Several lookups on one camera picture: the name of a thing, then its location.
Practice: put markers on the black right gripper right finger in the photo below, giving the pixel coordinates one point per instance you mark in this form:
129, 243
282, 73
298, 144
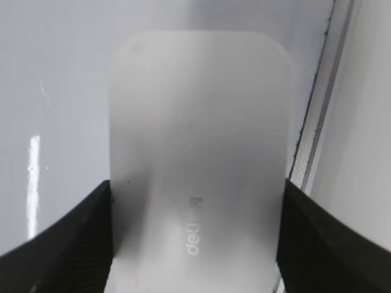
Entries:
318, 253

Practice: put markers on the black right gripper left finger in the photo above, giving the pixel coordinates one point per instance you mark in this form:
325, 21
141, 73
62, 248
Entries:
73, 255

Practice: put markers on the white board eraser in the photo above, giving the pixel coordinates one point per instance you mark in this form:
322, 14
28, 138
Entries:
199, 131

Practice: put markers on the white board with grey frame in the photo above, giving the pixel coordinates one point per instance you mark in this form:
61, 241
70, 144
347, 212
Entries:
55, 69

